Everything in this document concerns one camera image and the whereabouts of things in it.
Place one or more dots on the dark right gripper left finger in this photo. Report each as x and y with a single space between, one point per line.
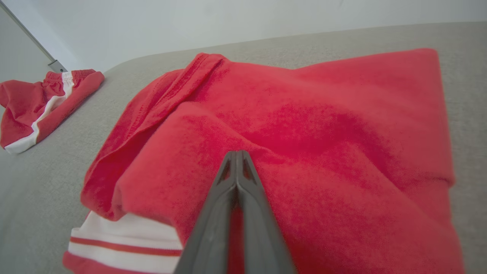
213 228

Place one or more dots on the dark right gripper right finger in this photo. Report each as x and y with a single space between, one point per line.
262 228

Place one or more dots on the red Bulls basketball jersey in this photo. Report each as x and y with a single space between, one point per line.
323 152

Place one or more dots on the red white basketball shorts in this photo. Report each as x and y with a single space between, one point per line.
26 110

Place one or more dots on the grey fabric sofa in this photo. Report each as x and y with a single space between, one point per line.
45 182

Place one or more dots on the grey metal wall profile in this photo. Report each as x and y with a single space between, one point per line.
34 42

